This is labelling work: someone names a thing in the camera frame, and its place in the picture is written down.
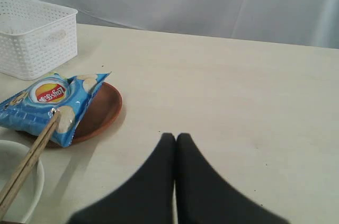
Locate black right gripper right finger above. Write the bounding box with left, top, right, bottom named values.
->
left=175, top=133, right=287, bottom=223

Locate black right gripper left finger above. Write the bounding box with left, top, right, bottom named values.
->
left=68, top=133, right=175, bottom=223

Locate brown wooden plate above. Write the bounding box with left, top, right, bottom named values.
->
left=13, top=82, right=123, bottom=148

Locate wooden chopstick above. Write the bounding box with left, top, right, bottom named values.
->
left=0, top=111, right=59, bottom=209
left=0, top=114, right=61, bottom=218

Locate grey ceramic bowl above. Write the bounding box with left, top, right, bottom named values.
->
left=0, top=140, right=44, bottom=223

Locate blue snack packet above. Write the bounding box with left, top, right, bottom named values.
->
left=1, top=73, right=108, bottom=147

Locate white perforated plastic basket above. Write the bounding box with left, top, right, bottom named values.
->
left=1, top=0, right=78, bottom=80

